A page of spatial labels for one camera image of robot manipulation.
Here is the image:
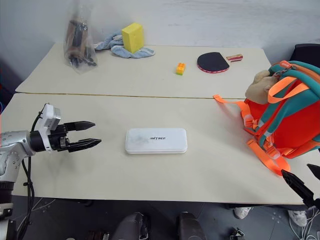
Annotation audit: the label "white sneaker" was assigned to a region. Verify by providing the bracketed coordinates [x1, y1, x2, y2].
[287, 209, 309, 228]
[233, 206, 254, 221]

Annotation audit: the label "yellow sponge block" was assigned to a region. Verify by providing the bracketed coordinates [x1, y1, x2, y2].
[121, 22, 145, 54]

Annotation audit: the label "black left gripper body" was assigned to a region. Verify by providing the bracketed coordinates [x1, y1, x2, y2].
[48, 122, 71, 153]

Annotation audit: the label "clear plastic bag with parts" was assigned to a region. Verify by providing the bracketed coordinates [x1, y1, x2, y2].
[62, 0, 99, 76]

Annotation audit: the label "orange yellow green toy brick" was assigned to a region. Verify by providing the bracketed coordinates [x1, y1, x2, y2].
[175, 62, 187, 76]

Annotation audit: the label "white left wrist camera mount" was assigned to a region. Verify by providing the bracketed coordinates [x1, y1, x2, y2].
[37, 103, 62, 152]

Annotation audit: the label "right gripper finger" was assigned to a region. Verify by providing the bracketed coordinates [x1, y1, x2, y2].
[280, 169, 317, 209]
[306, 163, 320, 181]

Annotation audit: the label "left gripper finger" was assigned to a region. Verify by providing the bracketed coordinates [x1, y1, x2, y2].
[65, 120, 96, 133]
[68, 137, 102, 154]

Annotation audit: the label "dark rounded shape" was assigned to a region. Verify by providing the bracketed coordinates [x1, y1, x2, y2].
[114, 211, 151, 240]

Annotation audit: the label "black table tennis paddle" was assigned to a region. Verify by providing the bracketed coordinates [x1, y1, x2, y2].
[196, 51, 244, 74]

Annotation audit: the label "light blue towel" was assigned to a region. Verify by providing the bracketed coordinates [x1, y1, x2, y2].
[94, 31, 156, 60]

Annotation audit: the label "white floor cables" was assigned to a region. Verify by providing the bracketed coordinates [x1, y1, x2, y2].
[291, 207, 320, 240]

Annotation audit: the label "white rectangular case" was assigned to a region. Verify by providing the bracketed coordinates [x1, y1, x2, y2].
[124, 127, 188, 156]

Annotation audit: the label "orange and teal backpack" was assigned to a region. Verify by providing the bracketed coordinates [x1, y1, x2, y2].
[212, 59, 320, 177]

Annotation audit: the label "black chair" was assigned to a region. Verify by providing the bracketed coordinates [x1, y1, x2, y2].
[290, 43, 320, 64]

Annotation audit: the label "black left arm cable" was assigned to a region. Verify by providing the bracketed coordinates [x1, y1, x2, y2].
[15, 112, 43, 240]

